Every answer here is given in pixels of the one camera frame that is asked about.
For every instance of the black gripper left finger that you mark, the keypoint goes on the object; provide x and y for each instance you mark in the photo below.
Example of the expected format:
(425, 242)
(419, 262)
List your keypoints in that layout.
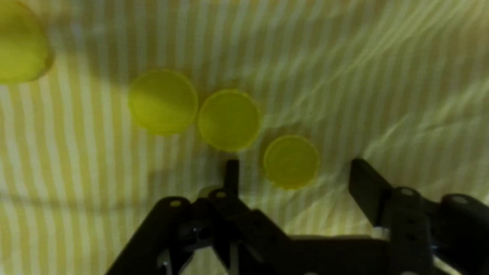
(204, 239)

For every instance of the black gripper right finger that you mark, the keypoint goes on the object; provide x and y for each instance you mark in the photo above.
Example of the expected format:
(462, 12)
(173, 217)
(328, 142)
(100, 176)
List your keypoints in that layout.
(422, 234)

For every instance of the yellow game disk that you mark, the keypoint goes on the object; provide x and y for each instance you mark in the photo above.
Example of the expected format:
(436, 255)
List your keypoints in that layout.
(230, 121)
(291, 162)
(17, 46)
(162, 101)

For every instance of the yellow striped bed sheet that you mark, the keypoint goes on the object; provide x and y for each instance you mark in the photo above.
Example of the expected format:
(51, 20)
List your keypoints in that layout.
(383, 77)

